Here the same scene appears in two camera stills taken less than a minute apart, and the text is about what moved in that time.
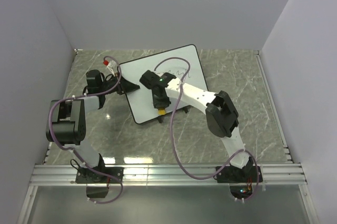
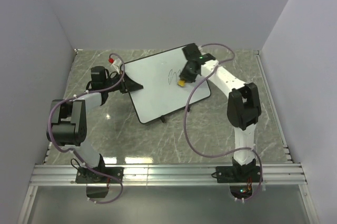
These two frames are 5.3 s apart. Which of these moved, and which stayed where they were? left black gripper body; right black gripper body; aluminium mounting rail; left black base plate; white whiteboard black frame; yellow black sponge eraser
Moved: yellow black sponge eraser; right black gripper body
Stayed: white whiteboard black frame; aluminium mounting rail; left black gripper body; left black base plate
